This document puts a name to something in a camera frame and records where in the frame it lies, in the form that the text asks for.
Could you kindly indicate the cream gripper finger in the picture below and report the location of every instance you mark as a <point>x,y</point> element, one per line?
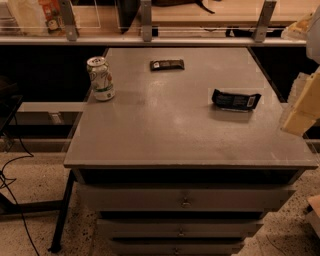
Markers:
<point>303,109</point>

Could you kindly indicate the dark blue rxbar wrapper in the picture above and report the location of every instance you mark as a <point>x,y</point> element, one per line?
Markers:
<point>235,101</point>

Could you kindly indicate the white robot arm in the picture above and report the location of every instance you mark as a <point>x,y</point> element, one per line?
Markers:
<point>309,29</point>

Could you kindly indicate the green white 7up can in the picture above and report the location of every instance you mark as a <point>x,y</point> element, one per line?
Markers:
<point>101,78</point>

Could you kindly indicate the wooden box corner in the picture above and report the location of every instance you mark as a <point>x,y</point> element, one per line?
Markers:
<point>313,216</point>

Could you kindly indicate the grey drawer cabinet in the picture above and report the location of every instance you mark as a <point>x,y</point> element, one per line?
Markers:
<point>162,128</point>

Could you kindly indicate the brown snack bar wrapper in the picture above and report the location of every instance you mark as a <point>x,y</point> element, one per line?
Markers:
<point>159,65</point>

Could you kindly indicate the middle grey drawer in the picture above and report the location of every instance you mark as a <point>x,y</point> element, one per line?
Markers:
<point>173,228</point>

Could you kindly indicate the grey drawer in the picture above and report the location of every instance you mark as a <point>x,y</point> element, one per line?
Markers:
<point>176,247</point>
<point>216,198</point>
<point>173,228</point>

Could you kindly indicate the top grey drawer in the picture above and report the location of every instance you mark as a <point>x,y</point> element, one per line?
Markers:
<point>216,198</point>

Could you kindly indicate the bottom grey drawer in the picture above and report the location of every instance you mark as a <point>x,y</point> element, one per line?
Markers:
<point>176,247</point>

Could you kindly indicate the orange snack bag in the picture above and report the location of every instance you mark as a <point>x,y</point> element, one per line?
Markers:
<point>53,17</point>

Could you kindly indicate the black table leg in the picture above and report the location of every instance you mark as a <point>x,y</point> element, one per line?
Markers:
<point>56,241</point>

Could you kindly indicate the clear plastic bag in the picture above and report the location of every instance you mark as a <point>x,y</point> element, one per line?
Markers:
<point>29,16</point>

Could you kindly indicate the dark side table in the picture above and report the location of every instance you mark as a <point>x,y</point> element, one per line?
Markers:
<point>10,101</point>

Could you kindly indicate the grey metal shelf rail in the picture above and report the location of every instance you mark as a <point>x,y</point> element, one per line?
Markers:
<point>216,22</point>

